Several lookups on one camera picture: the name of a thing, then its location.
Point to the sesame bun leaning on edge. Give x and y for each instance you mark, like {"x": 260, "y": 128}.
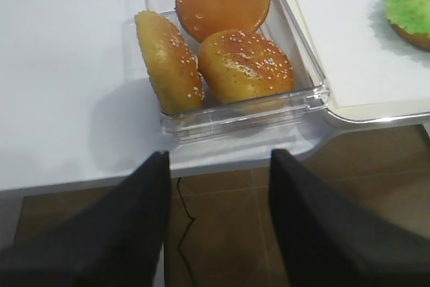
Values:
{"x": 171, "y": 66}

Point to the green lettuce leaf on bun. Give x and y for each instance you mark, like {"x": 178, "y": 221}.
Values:
{"x": 410, "y": 15}

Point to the white serving tray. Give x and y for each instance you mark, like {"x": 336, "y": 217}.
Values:
{"x": 339, "y": 99}

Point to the clear plastic bun container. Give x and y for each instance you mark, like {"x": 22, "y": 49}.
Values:
{"x": 281, "y": 27}

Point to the bun base on tray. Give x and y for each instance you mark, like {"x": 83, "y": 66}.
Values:
{"x": 418, "y": 40}

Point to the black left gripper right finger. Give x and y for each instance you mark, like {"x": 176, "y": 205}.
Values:
{"x": 326, "y": 239}

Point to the white paper tray liner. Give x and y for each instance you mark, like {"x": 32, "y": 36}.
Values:
{"x": 352, "y": 48}

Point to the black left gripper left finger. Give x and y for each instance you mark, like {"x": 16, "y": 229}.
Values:
{"x": 115, "y": 242}

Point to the sesame bun top flat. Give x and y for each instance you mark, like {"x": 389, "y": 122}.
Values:
{"x": 239, "y": 65}

